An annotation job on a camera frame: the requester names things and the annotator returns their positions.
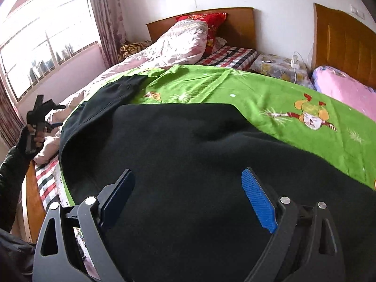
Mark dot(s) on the pink floral quilt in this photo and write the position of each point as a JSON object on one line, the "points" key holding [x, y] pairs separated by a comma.
{"points": [[176, 44]]}

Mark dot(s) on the pink patterned curtain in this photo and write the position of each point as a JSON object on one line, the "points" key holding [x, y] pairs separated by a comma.
{"points": [[10, 117], [107, 14]]}

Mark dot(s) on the red printed pillow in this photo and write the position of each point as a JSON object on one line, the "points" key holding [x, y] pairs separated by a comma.
{"points": [[214, 23]]}

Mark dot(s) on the red plaid bedsheet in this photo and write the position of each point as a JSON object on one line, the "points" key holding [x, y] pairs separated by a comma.
{"points": [[235, 55]]}

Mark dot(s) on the white wall socket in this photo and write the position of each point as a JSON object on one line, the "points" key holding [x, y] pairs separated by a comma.
{"points": [[357, 11]]}

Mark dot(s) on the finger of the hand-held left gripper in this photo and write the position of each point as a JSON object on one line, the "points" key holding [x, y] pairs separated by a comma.
{"points": [[55, 124], [54, 106]]}

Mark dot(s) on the black pants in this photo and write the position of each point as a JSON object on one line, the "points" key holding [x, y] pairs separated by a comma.
{"points": [[191, 152]]}

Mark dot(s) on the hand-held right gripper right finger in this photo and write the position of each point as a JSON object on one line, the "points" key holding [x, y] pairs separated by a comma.
{"points": [[258, 199]]}

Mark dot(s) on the person's dark jacket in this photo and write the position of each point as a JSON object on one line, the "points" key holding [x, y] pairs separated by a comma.
{"points": [[14, 258]]}

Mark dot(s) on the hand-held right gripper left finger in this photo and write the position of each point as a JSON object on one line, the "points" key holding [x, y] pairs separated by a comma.
{"points": [[119, 195]]}

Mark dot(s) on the large window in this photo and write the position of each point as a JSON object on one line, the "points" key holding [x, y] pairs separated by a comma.
{"points": [[50, 38]]}

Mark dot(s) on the person's left hand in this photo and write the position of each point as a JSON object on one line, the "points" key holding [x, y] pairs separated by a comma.
{"points": [[38, 141]]}

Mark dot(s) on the pink pillow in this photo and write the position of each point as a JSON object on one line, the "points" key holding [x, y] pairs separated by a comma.
{"points": [[346, 91]]}

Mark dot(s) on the person's left forearm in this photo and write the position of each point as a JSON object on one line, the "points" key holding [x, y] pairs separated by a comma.
{"points": [[13, 188]]}

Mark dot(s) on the white charger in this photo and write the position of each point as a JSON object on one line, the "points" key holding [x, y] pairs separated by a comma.
{"points": [[293, 62]]}

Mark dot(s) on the green printed bedsheet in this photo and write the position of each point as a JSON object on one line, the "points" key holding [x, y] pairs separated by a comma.
{"points": [[235, 85]]}

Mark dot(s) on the wooden bed headboard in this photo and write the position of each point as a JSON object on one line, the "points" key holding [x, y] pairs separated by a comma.
{"points": [[343, 41], [241, 26]]}

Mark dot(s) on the wooden bed frame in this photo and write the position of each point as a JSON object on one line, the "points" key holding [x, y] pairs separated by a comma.
{"points": [[30, 205]]}

